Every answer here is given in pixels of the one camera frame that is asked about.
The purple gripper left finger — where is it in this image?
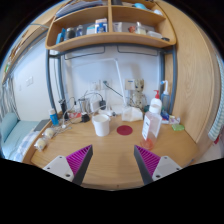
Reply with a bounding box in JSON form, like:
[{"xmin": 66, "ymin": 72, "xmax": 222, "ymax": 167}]
[{"xmin": 44, "ymin": 145, "xmax": 93, "ymax": 185}]

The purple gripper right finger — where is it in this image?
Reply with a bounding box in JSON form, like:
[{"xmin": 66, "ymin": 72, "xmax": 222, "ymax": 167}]
[{"xmin": 134, "ymin": 145, "xmax": 181, "ymax": 185}]

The clear square water bottle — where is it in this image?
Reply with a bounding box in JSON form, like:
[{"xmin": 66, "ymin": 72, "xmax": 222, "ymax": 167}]
[{"xmin": 140, "ymin": 112, "xmax": 162, "ymax": 150}]

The white roll left front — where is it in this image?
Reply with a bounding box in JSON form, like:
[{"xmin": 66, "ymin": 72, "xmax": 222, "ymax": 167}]
[{"xmin": 34, "ymin": 138, "xmax": 47, "ymax": 151}]

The white roll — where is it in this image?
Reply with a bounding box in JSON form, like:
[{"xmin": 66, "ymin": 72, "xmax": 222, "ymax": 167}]
[
  {"xmin": 34, "ymin": 138, "xmax": 47, "ymax": 151},
  {"xmin": 44, "ymin": 128, "xmax": 55, "ymax": 139}
]

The white roll left rear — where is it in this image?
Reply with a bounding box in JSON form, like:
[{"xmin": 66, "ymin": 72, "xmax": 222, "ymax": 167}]
[{"xmin": 44, "ymin": 128, "xmax": 55, "ymax": 139}]

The dark red round coaster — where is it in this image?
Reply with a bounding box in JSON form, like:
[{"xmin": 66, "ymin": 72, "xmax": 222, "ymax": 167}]
[{"xmin": 117, "ymin": 125, "xmax": 133, "ymax": 136}]

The green sponge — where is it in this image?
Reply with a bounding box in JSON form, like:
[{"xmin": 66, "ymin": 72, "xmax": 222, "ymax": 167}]
[{"xmin": 172, "ymin": 124, "xmax": 185, "ymax": 131}]

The black charger adapter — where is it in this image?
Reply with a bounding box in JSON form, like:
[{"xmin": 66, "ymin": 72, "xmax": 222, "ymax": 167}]
[{"xmin": 81, "ymin": 114, "xmax": 90, "ymax": 123}]

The dark tablet on bed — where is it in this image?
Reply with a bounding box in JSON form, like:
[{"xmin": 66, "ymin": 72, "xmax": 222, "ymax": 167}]
[{"xmin": 34, "ymin": 119, "xmax": 50, "ymax": 131}]

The white plastic cup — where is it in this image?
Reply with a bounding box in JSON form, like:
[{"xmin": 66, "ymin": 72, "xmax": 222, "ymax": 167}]
[{"xmin": 92, "ymin": 114, "xmax": 110, "ymax": 137}]

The blue small bottle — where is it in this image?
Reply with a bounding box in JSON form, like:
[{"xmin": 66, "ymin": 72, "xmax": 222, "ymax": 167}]
[{"xmin": 49, "ymin": 108, "xmax": 59, "ymax": 126}]

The clear plastic bag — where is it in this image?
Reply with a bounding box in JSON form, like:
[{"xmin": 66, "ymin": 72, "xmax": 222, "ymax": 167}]
[{"xmin": 121, "ymin": 107, "xmax": 143, "ymax": 122}]

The white pump lotion bottle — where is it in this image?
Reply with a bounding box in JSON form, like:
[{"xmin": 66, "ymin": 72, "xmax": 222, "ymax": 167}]
[{"xmin": 149, "ymin": 90, "xmax": 162, "ymax": 114}]

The white desk lamp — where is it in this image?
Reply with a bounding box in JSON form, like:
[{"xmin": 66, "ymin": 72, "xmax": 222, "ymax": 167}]
[{"xmin": 72, "ymin": 58, "xmax": 127, "ymax": 114}]

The Groot figurine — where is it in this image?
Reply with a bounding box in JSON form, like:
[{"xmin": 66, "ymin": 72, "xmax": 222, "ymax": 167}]
[{"xmin": 132, "ymin": 79, "xmax": 146, "ymax": 109}]

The blue spray bottle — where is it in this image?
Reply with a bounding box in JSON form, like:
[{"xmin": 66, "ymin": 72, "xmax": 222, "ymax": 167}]
[{"xmin": 161, "ymin": 80, "xmax": 170, "ymax": 112}]

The light blue pillow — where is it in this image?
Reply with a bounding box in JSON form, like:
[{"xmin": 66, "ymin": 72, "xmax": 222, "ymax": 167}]
[{"xmin": 0, "ymin": 113, "xmax": 18, "ymax": 142}]

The white box on shelf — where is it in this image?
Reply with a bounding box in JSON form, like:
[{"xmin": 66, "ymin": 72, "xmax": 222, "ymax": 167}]
[{"xmin": 95, "ymin": 18, "xmax": 108, "ymax": 33}]

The wooden wall shelf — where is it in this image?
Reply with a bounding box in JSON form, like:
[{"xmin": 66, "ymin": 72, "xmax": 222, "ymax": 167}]
[{"xmin": 45, "ymin": 0, "xmax": 176, "ymax": 52}]

